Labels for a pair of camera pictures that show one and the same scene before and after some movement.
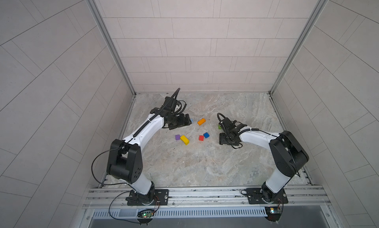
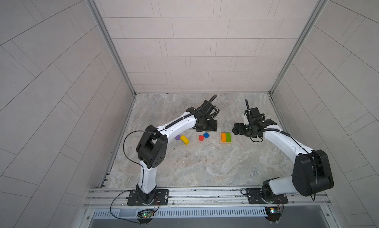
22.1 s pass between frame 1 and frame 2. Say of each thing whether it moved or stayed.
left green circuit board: stayed
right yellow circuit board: stayed
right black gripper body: moved
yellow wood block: stayed
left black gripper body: moved
